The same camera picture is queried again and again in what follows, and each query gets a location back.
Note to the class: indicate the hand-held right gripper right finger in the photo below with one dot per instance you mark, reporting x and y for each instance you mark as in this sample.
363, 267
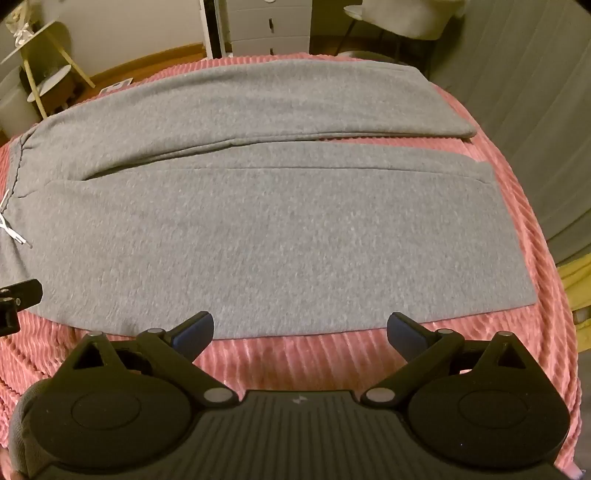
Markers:
407, 331

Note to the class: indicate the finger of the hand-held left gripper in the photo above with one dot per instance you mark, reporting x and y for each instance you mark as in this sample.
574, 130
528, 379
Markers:
25, 293

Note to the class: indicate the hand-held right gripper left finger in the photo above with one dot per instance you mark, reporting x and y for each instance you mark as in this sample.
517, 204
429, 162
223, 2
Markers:
194, 331

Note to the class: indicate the grey hooded sweatshirt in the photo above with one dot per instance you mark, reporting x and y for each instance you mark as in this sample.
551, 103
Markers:
277, 230

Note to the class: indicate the pink ribbed blanket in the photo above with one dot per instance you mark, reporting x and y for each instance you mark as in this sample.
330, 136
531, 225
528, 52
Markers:
295, 364

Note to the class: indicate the yellow cloth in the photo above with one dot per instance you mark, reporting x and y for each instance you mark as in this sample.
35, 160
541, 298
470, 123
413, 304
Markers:
575, 290

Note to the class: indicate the tiered side table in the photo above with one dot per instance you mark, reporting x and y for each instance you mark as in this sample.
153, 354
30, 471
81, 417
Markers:
51, 69

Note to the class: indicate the white paper sheet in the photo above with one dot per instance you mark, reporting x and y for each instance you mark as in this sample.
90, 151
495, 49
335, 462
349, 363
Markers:
116, 85

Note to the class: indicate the grey curtain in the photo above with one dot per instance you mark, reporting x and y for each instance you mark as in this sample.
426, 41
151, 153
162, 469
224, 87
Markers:
521, 101

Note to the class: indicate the white upholstered chair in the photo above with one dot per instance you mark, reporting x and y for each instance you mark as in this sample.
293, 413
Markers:
406, 18

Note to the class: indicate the white drawer cabinet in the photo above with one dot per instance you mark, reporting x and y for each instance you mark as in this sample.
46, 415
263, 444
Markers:
270, 25

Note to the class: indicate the standing mirror frame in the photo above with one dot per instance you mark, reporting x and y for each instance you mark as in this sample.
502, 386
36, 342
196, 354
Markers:
213, 27

